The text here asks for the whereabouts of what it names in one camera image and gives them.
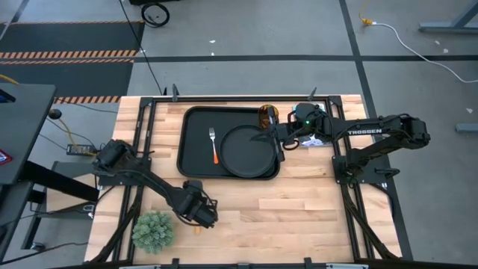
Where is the black hazard-striped floor mat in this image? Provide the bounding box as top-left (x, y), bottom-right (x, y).
top-left (0, 21), bottom-right (146, 105)

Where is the black cable bundle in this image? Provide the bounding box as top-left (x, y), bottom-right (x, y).
top-left (341, 182), bottom-right (399, 260)
top-left (91, 185), bottom-right (145, 263)

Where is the grey table leg base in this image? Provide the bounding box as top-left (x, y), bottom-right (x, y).
top-left (418, 0), bottom-right (478, 36)

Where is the green artificial plant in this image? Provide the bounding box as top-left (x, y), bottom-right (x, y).
top-left (131, 211), bottom-right (176, 254)

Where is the black aluminium table frame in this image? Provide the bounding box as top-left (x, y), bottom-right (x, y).
top-left (89, 95), bottom-right (403, 269)

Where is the yellow cable with plug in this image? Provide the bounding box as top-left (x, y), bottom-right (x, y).
top-left (358, 0), bottom-right (375, 26)

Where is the long black floor cable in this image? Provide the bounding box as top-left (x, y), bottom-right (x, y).
top-left (118, 0), bottom-right (164, 96)

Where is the fork with orange handle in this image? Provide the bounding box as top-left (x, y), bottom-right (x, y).
top-left (208, 126), bottom-right (220, 166)

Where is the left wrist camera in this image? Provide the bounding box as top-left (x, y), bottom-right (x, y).
top-left (181, 179), bottom-right (205, 196)

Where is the coiled black cable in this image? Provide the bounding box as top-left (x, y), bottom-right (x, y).
top-left (140, 1), bottom-right (171, 28)

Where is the black cable with plug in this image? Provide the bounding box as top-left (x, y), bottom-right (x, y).
top-left (0, 241), bottom-right (89, 265)

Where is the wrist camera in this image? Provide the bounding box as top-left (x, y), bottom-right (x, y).
top-left (181, 179), bottom-right (205, 196)
top-left (294, 103), bottom-right (319, 129)

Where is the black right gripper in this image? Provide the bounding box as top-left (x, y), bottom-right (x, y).
top-left (250, 109), bottom-right (302, 143)

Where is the white floor cable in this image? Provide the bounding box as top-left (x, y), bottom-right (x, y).
top-left (372, 22), bottom-right (478, 84)

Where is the yellow thin cable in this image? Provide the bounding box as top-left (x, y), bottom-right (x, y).
top-left (55, 117), bottom-right (96, 155)

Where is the teal and black magazine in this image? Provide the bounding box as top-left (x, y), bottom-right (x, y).
top-left (291, 102), bottom-right (335, 148)

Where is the black rectangular tray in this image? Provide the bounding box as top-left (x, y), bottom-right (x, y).
top-left (176, 105), bottom-right (282, 181)

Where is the black round plate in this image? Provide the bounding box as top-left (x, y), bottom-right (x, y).
top-left (219, 124), bottom-right (285, 179)

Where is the dark grey desk top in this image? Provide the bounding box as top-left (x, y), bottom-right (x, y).
top-left (0, 82), bottom-right (57, 186)

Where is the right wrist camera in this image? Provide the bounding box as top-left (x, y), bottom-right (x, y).
top-left (294, 103), bottom-right (319, 129)

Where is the amber glass cup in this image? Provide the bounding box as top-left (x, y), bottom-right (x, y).
top-left (258, 104), bottom-right (281, 131)

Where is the black desk base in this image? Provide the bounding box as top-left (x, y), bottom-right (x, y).
top-left (0, 160), bottom-right (100, 262)

